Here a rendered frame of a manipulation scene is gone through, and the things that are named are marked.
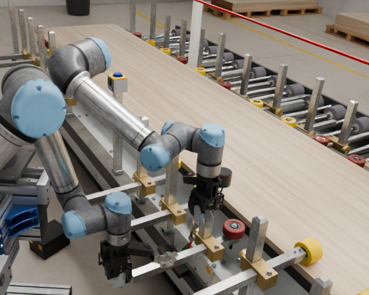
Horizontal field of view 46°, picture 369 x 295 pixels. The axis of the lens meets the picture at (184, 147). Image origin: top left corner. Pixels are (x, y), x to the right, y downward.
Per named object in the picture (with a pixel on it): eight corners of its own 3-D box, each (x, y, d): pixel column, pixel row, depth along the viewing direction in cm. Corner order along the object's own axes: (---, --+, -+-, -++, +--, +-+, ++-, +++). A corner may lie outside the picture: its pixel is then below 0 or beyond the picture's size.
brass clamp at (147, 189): (144, 196, 190) (144, 187, 188) (130, 181, 200) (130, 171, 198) (156, 192, 193) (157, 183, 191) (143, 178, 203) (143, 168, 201)
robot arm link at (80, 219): (58, 222, 126) (95, 213, 131) (69, 247, 117) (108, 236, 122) (56, 200, 122) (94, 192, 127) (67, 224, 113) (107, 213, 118)
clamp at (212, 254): (211, 263, 153) (213, 252, 150) (191, 240, 163) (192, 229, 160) (224, 257, 156) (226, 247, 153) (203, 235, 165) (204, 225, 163)
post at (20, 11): (25, 71, 346) (19, 9, 323) (24, 69, 349) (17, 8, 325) (30, 70, 348) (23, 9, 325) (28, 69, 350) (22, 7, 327)
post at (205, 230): (198, 283, 167) (211, 178, 143) (192, 276, 169) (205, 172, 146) (205, 279, 168) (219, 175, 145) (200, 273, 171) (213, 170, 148)
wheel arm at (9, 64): (-5, 69, 305) (-5, 64, 303) (-5, 68, 308) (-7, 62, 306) (57, 63, 327) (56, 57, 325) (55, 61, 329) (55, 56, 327)
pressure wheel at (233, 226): (228, 258, 159) (232, 234, 153) (215, 244, 165) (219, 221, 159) (245, 251, 163) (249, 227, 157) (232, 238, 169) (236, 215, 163)
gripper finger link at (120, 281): (108, 292, 139) (108, 271, 134) (125, 286, 142) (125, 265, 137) (112, 299, 136) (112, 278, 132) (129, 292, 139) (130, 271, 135)
